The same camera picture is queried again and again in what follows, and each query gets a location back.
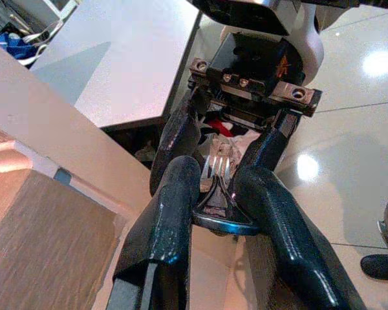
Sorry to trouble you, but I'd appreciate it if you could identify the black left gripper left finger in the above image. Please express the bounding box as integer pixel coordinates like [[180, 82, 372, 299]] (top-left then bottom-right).
[[106, 155, 202, 310]]

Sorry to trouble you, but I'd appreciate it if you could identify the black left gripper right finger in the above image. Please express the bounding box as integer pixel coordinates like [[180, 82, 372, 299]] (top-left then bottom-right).
[[235, 167, 368, 310]]

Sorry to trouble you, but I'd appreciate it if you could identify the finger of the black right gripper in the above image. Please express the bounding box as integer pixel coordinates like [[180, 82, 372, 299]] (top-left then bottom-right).
[[237, 111, 300, 174], [149, 105, 203, 198]]

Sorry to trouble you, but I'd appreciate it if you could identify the silver fork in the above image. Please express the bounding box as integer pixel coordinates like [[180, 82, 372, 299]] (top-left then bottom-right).
[[199, 154, 239, 216]]

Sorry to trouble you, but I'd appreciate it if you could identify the dark shiny spoon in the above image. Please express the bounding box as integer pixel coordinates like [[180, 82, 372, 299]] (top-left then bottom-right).
[[191, 208, 261, 238]]

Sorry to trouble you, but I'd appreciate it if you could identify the black robot foot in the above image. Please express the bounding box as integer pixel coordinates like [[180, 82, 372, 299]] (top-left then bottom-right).
[[360, 254, 388, 282]]

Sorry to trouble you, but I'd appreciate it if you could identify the wooden cabinet with light top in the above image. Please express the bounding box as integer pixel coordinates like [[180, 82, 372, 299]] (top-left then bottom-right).
[[0, 35, 156, 310]]

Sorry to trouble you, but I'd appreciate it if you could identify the blue cloth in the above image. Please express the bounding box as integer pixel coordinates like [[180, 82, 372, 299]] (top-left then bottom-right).
[[0, 30, 49, 67]]

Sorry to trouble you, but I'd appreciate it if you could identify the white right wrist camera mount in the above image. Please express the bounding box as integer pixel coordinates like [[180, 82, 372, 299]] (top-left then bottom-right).
[[190, 0, 326, 87]]

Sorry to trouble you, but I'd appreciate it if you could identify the white cable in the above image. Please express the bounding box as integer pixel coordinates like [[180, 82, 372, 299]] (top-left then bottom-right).
[[22, 19, 65, 46]]

